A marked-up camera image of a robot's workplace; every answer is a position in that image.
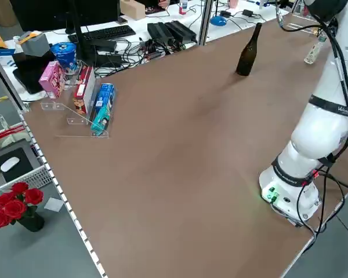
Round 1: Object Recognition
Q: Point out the brown cardboard box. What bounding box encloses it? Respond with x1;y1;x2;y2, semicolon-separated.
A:
119;0;146;21

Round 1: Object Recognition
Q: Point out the red cookie box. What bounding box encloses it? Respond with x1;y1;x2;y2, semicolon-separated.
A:
72;65;96;115

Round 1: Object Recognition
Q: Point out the black foot cable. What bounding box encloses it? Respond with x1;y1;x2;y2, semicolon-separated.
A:
295;169;348;241

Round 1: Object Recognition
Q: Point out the aluminium frame rail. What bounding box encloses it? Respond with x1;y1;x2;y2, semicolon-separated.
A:
0;46;31;113

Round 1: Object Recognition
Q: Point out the black keyboard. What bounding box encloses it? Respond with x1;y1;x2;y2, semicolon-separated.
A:
67;24;137;45

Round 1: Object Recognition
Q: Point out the black flat device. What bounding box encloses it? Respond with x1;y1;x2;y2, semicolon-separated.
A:
12;51;59;95

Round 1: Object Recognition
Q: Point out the blue cookie packet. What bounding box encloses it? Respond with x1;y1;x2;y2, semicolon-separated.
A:
93;83;117;114

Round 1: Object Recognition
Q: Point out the white computer mouse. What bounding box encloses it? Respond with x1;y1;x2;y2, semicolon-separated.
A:
0;156;20;173

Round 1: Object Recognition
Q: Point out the grey box yellow lid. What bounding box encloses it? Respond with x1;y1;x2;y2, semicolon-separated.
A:
18;31;52;58

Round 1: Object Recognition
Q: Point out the aluminium frame post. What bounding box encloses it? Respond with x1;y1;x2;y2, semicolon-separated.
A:
198;0;215;46

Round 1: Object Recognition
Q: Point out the clear acrylic drinks shelf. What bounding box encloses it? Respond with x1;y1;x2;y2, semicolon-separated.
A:
283;11;325;33

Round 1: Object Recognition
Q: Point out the black power brick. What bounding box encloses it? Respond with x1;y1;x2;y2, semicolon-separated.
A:
147;21;175;44
164;20;198;43

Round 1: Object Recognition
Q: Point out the white paper sheet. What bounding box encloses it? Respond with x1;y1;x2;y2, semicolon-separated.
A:
43;197;64;213

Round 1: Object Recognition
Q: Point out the clear plastic water bottle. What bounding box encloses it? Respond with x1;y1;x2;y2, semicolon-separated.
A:
303;32;328;65

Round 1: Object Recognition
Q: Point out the clear acrylic snack shelf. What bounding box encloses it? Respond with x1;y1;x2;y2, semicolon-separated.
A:
39;59;111;139

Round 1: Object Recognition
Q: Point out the black monitor with stand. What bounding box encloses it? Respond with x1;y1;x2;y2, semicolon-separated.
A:
10;0;120;63

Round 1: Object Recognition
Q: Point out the dark flower vase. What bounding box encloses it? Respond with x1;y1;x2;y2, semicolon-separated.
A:
16;213;46;233

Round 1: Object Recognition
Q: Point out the teal snack packet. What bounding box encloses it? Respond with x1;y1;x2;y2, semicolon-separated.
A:
89;104;115;131

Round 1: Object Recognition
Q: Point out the black mouse pad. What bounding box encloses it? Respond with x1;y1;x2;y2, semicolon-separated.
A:
0;147;35;183

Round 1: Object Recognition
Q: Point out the white wire basket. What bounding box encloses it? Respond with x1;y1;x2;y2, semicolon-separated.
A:
0;121;53;192

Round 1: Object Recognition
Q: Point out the dark glass bottle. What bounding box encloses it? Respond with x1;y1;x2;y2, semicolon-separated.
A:
235;22;263;77

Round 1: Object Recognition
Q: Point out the blue snack canister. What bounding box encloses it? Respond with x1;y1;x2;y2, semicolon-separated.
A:
50;42;78;75

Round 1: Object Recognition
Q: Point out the blue oval object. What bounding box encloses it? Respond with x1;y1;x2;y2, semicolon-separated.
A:
210;16;229;27

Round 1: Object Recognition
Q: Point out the pink snack box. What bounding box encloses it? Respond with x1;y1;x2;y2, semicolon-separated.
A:
38;60;67;100

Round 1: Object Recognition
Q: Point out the red rose bouquet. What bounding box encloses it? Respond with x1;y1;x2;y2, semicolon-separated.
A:
0;181;45;229

